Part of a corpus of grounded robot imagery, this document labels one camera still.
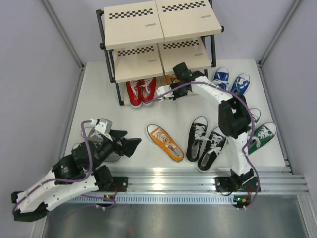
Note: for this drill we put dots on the left blue sneaker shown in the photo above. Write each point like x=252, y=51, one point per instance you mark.
x=221, y=78

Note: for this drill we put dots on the upper grey sneaker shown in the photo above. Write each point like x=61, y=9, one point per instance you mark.
x=94, y=136

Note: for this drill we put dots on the right green sneaker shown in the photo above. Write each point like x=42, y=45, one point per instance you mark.
x=264, y=134

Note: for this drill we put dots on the right black sneaker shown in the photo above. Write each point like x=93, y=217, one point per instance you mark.
x=214, y=145

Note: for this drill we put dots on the lower grey sneaker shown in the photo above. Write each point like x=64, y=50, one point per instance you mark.
x=112, y=158

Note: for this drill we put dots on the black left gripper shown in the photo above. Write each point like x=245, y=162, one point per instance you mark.
x=129, y=145

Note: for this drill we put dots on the blue sneaker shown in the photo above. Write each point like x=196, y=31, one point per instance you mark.
x=221, y=78
x=241, y=84

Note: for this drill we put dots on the red sneaker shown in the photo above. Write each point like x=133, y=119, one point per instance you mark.
x=148, y=90
x=133, y=93

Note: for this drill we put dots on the left grey corner post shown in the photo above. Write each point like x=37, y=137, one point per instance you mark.
x=62, y=32

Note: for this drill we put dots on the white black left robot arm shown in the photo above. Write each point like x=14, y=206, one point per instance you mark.
x=80, y=172

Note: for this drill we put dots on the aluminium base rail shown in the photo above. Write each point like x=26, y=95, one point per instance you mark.
x=169, y=182

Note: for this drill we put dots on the orange sneaker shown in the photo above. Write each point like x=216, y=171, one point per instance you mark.
x=171, y=79
x=164, y=141

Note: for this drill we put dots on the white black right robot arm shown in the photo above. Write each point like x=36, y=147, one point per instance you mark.
x=234, y=123

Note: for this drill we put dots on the left black sneaker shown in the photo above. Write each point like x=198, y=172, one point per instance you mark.
x=197, y=131

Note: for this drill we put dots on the black sneaker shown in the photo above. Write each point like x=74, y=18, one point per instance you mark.
x=214, y=145
x=197, y=131

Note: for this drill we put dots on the beige black shoe shelf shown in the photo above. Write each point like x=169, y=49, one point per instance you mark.
x=147, y=40

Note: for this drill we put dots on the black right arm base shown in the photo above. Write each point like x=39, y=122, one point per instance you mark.
x=237, y=183

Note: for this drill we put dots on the green sneaker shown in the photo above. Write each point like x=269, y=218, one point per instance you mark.
x=264, y=134
x=256, y=114

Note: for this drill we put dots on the right blue sneaker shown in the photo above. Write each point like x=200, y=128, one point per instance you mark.
x=241, y=84

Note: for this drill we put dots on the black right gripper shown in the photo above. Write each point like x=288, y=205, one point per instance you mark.
x=176, y=96

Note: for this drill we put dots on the grey aluminium corner post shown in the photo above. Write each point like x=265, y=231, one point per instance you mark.
x=291, y=11

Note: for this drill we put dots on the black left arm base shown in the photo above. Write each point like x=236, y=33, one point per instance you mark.
x=120, y=184

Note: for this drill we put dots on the grey sneaker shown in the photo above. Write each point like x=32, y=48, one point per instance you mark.
x=94, y=136
x=112, y=158

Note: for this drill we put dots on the left green sneaker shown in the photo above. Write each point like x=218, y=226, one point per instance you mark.
x=256, y=114

